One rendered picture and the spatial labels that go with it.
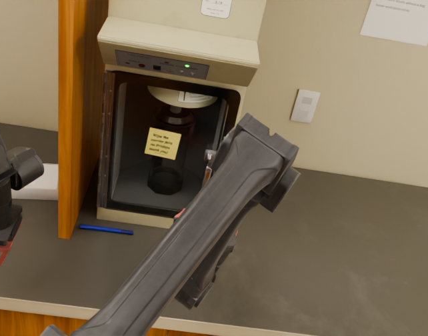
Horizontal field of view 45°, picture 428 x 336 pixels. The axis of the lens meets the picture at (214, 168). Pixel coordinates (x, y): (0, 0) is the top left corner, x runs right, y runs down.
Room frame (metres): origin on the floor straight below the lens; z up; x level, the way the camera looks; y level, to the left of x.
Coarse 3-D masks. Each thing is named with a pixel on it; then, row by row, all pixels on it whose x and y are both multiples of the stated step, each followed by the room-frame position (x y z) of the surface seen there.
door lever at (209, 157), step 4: (208, 156) 1.06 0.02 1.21; (212, 156) 1.06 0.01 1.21; (204, 160) 1.06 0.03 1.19; (208, 160) 1.04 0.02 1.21; (212, 160) 1.06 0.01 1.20; (208, 164) 1.02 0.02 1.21; (208, 168) 1.01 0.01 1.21; (208, 172) 1.01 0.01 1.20; (204, 176) 1.01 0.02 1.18; (208, 176) 1.01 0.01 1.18; (204, 180) 1.01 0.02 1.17; (208, 180) 1.01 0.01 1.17; (204, 184) 1.01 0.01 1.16
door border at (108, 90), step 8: (112, 80) 1.04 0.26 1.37; (104, 88) 1.03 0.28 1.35; (112, 88) 1.04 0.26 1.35; (112, 96) 1.04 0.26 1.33; (104, 104) 1.03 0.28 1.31; (112, 104) 1.04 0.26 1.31; (104, 112) 1.03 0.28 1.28; (112, 112) 1.04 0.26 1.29; (104, 120) 1.04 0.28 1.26; (104, 128) 1.04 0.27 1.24; (104, 136) 1.04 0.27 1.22; (104, 144) 1.04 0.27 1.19; (104, 152) 1.04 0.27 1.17; (104, 160) 1.04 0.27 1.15; (104, 168) 1.04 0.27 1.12; (104, 176) 1.04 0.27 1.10; (104, 184) 1.04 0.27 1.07; (104, 192) 1.04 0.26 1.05; (104, 200) 1.04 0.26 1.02
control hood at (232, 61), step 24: (120, 24) 1.01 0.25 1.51; (144, 24) 1.04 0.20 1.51; (120, 48) 0.95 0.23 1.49; (144, 48) 0.94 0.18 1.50; (168, 48) 0.95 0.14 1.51; (192, 48) 0.97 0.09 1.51; (216, 48) 0.99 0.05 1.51; (240, 48) 1.02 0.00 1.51; (216, 72) 1.00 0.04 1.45; (240, 72) 0.99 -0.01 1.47
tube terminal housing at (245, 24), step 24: (120, 0) 1.05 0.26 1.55; (144, 0) 1.05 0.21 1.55; (168, 0) 1.06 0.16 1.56; (192, 0) 1.06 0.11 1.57; (240, 0) 1.07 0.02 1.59; (264, 0) 1.08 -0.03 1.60; (168, 24) 1.06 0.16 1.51; (192, 24) 1.07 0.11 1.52; (216, 24) 1.07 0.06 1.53; (240, 24) 1.08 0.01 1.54; (144, 72) 1.06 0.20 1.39; (120, 216) 1.05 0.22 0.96; (144, 216) 1.06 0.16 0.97
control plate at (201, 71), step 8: (120, 56) 0.98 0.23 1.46; (128, 56) 0.98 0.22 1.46; (136, 56) 0.97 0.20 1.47; (144, 56) 0.97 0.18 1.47; (152, 56) 0.97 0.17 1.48; (120, 64) 1.01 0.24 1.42; (128, 64) 1.01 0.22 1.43; (136, 64) 1.00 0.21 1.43; (144, 64) 1.00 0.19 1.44; (152, 64) 1.00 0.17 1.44; (160, 64) 0.99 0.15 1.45; (168, 64) 0.99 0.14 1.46; (176, 64) 0.99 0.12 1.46; (184, 64) 0.98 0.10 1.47; (192, 64) 0.98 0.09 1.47; (200, 64) 0.98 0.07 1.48; (168, 72) 1.02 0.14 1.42; (176, 72) 1.02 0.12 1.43; (184, 72) 1.02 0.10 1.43; (192, 72) 1.01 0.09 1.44; (200, 72) 1.01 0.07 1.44
